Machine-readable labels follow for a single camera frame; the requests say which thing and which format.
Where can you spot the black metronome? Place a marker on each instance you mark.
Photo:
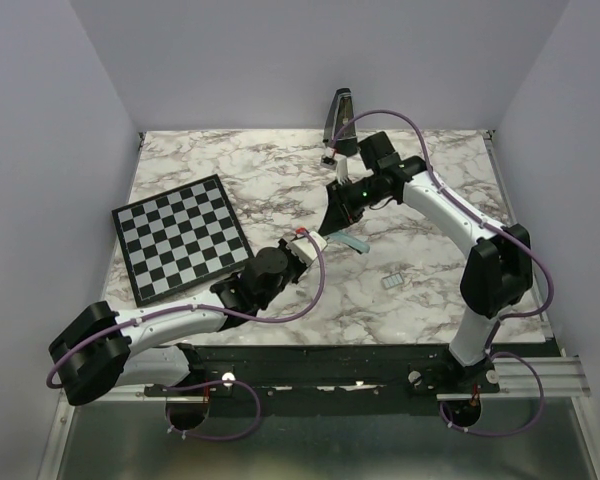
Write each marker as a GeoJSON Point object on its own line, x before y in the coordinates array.
{"type": "Point", "coordinates": [340, 113]}

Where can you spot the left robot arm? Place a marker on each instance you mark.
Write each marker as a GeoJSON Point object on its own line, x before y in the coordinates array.
{"type": "Point", "coordinates": [103, 348]}

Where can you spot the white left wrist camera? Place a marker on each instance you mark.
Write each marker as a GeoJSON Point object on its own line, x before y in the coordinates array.
{"type": "Point", "coordinates": [306, 245]}

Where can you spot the light blue stapler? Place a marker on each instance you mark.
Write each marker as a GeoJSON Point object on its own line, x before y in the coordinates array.
{"type": "Point", "coordinates": [350, 241]}

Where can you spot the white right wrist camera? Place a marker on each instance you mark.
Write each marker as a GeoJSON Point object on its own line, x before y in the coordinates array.
{"type": "Point", "coordinates": [336, 162]}

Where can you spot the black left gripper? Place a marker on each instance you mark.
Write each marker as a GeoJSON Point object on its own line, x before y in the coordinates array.
{"type": "Point", "coordinates": [301, 265]}

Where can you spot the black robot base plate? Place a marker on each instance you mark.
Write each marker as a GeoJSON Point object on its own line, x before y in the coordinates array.
{"type": "Point", "coordinates": [310, 381]}

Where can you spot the black white chessboard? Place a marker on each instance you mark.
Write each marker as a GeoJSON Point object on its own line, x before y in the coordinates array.
{"type": "Point", "coordinates": [179, 239]}

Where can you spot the small grey staple tray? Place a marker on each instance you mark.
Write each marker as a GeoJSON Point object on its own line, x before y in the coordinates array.
{"type": "Point", "coordinates": [392, 281]}

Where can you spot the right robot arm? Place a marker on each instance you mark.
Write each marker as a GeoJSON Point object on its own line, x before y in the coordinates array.
{"type": "Point", "coordinates": [498, 271]}

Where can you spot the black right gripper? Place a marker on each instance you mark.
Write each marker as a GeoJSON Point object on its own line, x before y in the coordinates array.
{"type": "Point", "coordinates": [339, 212]}

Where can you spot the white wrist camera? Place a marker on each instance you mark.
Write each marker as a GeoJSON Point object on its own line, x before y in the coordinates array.
{"type": "Point", "coordinates": [336, 162]}
{"type": "Point", "coordinates": [306, 245]}

